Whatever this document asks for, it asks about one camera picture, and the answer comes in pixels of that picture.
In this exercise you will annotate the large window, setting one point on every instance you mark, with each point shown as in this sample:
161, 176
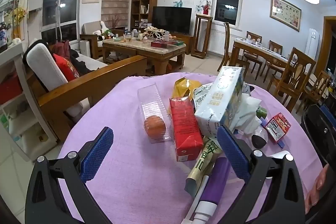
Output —
50, 11

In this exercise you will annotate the white paper slip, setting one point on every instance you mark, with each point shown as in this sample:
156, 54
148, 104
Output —
278, 154

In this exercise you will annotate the white shelf unit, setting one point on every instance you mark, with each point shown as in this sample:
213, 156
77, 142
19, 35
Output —
18, 119

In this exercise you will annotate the blue packet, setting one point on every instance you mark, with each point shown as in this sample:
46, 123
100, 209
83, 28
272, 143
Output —
281, 144

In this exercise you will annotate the wooden coffee table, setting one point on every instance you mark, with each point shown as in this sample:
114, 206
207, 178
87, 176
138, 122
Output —
162, 56

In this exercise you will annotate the dark clothes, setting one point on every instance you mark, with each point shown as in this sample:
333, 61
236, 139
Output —
78, 64

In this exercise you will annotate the wooden armchair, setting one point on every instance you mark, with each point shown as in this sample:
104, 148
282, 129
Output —
90, 28

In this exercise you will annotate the plush toys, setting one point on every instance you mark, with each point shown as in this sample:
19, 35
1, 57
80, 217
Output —
105, 29

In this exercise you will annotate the wooden bookshelf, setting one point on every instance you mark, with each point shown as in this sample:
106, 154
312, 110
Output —
136, 3

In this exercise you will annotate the yellow flowers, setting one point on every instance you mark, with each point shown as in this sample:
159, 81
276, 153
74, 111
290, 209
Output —
19, 12

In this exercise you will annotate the green box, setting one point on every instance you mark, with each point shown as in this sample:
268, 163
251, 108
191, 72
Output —
261, 112

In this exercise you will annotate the wooden dining chair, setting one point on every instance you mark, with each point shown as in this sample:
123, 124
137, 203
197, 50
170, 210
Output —
227, 40
319, 85
253, 37
275, 47
291, 74

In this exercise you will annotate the white radiator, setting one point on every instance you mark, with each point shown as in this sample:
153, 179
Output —
216, 41

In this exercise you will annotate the small red box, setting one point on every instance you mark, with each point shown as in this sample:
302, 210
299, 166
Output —
278, 127

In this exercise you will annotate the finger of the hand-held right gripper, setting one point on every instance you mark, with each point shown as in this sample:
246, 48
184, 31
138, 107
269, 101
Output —
326, 132

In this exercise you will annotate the white blue carton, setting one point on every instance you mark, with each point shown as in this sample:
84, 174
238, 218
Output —
223, 98

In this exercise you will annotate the white standing air conditioner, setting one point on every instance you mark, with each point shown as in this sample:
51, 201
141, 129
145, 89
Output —
312, 43

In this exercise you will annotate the framed floral picture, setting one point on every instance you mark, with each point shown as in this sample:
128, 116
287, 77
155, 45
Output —
286, 12

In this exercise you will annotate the person's right hand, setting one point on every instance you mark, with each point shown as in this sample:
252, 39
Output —
321, 184

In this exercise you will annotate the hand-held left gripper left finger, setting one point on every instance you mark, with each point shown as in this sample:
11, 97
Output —
97, 151

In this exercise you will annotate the white air purifier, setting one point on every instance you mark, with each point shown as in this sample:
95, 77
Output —
85, 48

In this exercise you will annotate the red carton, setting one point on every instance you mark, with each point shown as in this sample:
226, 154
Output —
185, 129

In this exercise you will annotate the beige green wrapper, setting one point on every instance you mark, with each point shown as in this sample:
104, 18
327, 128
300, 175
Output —
204, 161

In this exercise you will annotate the wooden door frame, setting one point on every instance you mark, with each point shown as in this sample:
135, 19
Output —
324, 29

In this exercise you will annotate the red flower vase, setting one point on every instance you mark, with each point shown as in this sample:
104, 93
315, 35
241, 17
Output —
205, 11

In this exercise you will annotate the wooden sofa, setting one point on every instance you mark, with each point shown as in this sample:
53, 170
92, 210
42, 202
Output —
105, 74

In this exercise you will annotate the wooden television stand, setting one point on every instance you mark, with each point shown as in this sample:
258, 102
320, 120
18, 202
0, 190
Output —
187, 41

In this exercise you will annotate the clear plastic container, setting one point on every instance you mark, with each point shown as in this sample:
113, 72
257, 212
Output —
151, 98

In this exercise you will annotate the red gift box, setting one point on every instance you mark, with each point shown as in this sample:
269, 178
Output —
158, 44

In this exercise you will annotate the black television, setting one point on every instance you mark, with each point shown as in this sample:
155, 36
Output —
172, 19

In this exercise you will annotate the small window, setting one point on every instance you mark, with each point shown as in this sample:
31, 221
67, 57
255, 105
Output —
227, 7

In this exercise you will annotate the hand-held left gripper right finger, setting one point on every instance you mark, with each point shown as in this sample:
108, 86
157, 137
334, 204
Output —
233, 153

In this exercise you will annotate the assorted coffee table clutter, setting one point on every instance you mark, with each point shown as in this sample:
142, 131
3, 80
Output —
155, 29

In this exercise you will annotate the red cushion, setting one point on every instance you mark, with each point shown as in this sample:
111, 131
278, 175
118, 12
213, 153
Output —
65, 66

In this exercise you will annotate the dark glass bottle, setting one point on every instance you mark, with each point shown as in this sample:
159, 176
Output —
4, 37

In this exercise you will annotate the wooden dining table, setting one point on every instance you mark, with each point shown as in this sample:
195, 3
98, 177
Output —
262, 52

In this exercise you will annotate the orange fruit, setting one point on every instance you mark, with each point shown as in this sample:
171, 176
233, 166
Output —
155, 126

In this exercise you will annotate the yellow packet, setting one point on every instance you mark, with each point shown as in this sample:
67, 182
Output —
183, 90

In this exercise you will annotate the tall wooden plant stand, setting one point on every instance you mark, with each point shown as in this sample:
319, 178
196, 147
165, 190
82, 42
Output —
197, 35

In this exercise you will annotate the purple tube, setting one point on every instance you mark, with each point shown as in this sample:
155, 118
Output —
216, 182

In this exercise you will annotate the white plastic stick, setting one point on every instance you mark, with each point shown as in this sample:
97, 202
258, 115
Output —
200, 192

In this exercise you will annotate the purple tablecloth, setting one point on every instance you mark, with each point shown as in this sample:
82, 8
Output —
136, 174

